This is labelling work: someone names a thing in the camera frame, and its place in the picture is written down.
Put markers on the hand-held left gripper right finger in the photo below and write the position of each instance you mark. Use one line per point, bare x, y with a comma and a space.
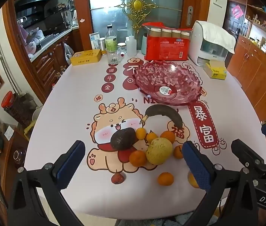
197, 164

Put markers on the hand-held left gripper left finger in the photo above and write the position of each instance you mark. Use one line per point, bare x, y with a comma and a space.
70, 162

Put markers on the red yellow apple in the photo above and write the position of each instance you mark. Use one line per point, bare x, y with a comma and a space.
192, 180

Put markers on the orange mandarin with stem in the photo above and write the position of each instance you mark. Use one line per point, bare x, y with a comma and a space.
178, 151

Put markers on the small orange mandarin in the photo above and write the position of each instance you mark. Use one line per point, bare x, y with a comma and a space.
165, 178

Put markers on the yellow speckled pear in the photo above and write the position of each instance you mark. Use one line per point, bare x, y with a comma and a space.
159, 151

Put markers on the dried red fruit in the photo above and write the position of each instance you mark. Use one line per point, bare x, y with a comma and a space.
118, 178

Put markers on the smooth yellow-orange citrus fruit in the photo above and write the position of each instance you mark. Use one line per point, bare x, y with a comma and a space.
151, 137
141, 133

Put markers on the dark avocado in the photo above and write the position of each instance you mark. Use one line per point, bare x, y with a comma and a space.
124, 139

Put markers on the dark overripe banana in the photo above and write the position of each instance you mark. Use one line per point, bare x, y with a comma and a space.
168, 113

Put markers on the large orange mandarin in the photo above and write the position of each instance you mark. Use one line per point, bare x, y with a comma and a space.
138, 158

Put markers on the pink glass fruit bowl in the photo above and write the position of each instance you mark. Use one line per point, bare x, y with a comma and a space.
170, 80

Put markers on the dark ceramic jar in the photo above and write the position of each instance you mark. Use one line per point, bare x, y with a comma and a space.
19, 157

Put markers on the wooden cabinet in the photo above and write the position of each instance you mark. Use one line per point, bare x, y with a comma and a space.
257, 75

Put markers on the printed cartoon tablecloth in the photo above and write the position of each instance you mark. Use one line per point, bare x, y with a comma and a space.
71, 98

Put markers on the yellow tissue box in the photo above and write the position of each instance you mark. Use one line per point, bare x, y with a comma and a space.
216, 71

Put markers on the red lid storage jar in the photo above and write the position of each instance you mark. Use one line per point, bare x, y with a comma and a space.
8, 100

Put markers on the yellow tin box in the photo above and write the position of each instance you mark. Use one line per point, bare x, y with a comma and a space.
86, 57

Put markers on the hanging clear plastic bag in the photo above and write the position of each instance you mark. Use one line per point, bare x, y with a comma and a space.
68, 53

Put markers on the white cloth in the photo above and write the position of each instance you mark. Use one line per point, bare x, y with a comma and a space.
219, 34

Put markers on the white countertop appliance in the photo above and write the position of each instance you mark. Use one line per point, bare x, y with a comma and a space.
197, 44

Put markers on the clear drinking glass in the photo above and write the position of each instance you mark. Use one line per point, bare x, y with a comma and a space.
113, 56

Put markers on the metal can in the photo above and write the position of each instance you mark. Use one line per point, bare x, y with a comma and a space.
102, 47

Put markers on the red pack of paper cups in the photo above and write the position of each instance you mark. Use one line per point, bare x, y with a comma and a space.
167, 48

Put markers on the wooden display shelf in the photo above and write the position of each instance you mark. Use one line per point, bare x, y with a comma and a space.
259, 11

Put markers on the white and blue carton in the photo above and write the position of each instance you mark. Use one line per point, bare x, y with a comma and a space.
94, 40

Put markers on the pink plastic bag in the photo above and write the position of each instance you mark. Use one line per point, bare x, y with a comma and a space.
33, 43

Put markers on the red door decoration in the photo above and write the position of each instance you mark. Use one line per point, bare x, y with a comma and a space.
237, 11

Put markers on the small glass jar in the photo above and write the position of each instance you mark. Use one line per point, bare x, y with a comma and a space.
121, 48

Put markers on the pale green container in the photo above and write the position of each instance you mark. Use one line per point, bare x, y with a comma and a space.
143, 44

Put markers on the white plastic squeeze bottle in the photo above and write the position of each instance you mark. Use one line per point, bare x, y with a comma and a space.
131, 45

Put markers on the black kitchen appliance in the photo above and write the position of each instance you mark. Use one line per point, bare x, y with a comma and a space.
55, 23

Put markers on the frosted glass door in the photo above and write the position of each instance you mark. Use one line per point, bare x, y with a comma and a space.
104, 2

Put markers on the gold door ornament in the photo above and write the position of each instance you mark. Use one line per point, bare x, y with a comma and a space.
137, 6

